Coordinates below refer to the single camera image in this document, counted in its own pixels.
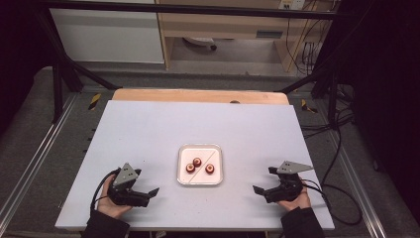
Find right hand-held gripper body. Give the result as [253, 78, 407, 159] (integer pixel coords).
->
[263, 161, 314, 204]

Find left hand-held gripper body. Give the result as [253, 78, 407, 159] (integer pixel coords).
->
[108, 163, 150, 208]

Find square white tray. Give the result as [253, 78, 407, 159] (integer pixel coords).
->
[176, 143, 224, 186]

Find thin wooden skewer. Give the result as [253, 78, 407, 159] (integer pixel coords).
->
[187, 149, 220, 184]

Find person's right hand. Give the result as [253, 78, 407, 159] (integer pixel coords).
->
[276, 179, 312, 212]

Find person's left hand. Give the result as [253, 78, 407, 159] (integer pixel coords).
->
[96, 175, 134, 219]

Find yellow black floor tape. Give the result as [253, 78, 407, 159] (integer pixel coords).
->
[87, 92, 103, 111]
[300, 98, 319, 114]

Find wooden table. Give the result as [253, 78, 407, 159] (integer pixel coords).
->
[111, 87, 290, 106]

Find white cabinet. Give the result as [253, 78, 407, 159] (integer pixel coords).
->
[49, 0, 165, 64]

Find black curtain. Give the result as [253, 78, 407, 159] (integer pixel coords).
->
[0, 0, 53, 137]
[338, 0, 420, 219]

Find chair caster base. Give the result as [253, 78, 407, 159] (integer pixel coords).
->
[182, 36, 218, 52]

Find light wooden desk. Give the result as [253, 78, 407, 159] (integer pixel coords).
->
[155, 0, 335, 72]

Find white power strip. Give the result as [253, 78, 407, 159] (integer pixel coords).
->
[278, 0, 307, 11]

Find left hand-held gripper cable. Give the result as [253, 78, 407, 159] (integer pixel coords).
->
[90, 168, 122, 213]

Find hand-held gripper cable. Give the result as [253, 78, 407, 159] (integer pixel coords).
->
[300, 178, 364, 226]
[90, 168, 122, 213]

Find right hand-held gripper cable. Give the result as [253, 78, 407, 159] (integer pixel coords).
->
[300, 178, 364, 226]

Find aluminium floor rail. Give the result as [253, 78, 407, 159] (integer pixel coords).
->
[329, 131, 388, 238]
[0, 93, 79, 226]

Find black floor cables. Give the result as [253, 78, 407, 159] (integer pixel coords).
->
[298, 83, 357, 186]

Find black desk cables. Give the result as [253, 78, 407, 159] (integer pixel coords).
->
[284, 0, 333, 76]

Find black metal frame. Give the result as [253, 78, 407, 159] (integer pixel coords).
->
[34, 0, 341, 128]

